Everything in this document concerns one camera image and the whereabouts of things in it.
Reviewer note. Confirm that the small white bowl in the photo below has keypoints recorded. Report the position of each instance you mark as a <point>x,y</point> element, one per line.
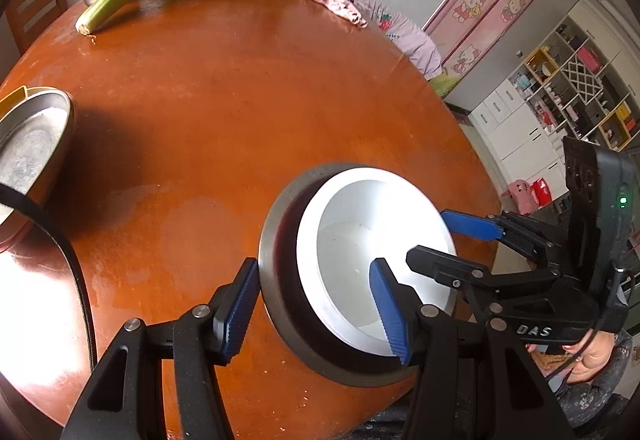
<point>350,250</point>

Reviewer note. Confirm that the small red stool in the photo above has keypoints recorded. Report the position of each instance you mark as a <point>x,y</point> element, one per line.
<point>542,190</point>

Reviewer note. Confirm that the white storage cabinet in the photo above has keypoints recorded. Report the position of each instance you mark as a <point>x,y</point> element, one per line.
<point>510,130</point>

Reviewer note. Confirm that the wooden chair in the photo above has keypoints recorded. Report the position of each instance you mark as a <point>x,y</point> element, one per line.
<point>35,10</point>

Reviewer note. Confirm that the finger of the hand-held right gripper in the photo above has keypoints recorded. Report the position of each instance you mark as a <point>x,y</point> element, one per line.
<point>470,225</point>
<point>450,270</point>

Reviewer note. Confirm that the large steel bowl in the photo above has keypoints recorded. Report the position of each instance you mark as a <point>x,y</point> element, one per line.
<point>267,250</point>

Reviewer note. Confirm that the pink strawberry print garment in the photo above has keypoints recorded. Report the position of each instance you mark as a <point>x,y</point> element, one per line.
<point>410,40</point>

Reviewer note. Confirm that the round steel tray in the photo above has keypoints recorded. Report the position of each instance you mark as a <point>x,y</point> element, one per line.
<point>30,145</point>

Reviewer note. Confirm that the pink cloth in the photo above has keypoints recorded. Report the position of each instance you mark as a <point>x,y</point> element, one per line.
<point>335,2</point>

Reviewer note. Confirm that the small pink stool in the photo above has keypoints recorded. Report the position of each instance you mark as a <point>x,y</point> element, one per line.
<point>520,192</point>

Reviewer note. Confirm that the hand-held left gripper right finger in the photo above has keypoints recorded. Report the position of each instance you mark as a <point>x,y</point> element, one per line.
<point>387,315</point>

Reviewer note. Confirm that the person's right hand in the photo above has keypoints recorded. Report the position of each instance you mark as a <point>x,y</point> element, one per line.
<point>595,357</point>

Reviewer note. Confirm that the person's grey patterned clothing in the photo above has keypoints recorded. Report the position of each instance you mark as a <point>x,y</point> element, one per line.
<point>590,412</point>

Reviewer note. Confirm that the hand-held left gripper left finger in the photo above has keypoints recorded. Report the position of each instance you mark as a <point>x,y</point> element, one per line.
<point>237,315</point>

